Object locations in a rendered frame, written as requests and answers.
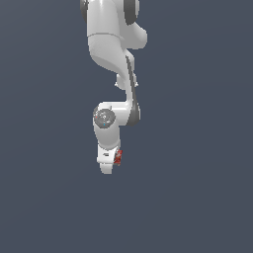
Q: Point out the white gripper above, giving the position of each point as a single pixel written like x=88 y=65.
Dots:
x=106 y=158

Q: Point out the small red object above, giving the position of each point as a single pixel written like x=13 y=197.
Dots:
x=118 y=157

